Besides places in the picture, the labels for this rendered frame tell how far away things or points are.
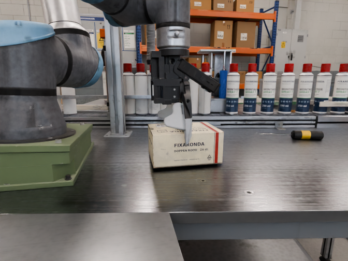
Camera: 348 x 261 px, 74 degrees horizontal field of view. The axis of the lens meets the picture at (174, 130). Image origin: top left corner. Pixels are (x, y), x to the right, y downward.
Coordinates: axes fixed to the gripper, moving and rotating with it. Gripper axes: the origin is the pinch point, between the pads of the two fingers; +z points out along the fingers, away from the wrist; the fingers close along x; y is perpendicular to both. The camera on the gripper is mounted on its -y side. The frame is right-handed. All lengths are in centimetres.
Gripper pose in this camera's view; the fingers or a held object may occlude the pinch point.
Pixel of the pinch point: (183, 135)
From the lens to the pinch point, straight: 57.1
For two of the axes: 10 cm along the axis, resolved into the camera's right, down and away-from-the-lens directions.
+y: -9.8, 0.6, -1.8
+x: 1.9, 2.2, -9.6
